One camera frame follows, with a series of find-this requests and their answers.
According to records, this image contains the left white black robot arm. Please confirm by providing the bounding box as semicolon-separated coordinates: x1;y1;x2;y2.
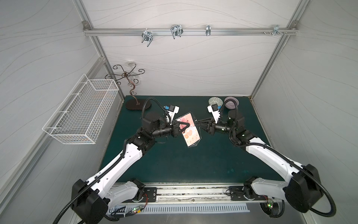
54;112;190;224

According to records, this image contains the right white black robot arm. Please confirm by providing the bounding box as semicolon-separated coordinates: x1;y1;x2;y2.
196;110;337;217

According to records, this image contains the purple ceramic bowl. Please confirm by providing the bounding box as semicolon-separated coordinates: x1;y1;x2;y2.
224;97;239;110

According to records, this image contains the brown metal jewelry stand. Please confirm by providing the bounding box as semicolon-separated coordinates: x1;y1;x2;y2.
105;63;152;111

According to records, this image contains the green patterned ceramic bowl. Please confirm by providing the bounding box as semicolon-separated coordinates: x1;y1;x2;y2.
208;97;223;107

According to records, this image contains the left metal hook clamp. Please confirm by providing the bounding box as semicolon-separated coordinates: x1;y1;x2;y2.
141;30;153;47

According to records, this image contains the metal hook clamp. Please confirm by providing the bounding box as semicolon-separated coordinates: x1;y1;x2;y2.
141;30;153;47
170;24;183;39

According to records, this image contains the white vent strip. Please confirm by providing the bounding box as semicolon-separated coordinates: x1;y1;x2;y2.
107;203;250;215

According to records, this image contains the small metal clamp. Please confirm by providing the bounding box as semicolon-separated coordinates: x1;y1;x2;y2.
206;25;211;36

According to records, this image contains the middle metal hook clamp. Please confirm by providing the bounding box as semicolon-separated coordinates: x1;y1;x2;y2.
170;24;183;39

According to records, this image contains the right metal bolt clamp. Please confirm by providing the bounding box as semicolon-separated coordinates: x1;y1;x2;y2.
263;25;288;36

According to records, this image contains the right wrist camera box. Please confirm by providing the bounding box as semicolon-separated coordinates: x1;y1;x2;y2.
207;104;221;124

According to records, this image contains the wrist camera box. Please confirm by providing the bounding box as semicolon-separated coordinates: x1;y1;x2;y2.
207;104;221;124
164;105;180;122

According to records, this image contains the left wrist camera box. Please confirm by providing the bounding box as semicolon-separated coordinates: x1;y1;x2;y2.
164;105;180;122

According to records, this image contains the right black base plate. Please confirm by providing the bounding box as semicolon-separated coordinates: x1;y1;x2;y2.
225;186;267;201

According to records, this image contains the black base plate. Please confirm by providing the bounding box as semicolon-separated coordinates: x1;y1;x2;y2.
225;186;267;201
123;187;158;203

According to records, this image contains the white wire basket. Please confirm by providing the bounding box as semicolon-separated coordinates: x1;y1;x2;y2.
42;74;118;145

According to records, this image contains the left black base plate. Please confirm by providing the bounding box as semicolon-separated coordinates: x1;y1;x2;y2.
123;187;158;203

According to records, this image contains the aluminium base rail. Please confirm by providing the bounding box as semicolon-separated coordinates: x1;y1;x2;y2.
78;183;308;206

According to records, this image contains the aluminium crossbar rail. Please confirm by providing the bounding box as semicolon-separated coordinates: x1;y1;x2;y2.
84;27;299;36

